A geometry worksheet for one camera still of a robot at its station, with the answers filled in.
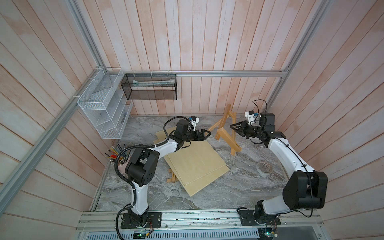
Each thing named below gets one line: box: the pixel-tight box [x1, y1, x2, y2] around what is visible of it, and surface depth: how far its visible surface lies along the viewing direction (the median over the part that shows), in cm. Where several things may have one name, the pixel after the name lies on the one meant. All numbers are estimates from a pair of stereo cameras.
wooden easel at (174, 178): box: [166, 168, 179, 183], surface depth 84 cm
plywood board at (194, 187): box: [163, 155, 230, 197], surface depth 83 cm
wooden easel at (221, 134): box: [207, 104, 242, 156], surface depth 74 cm
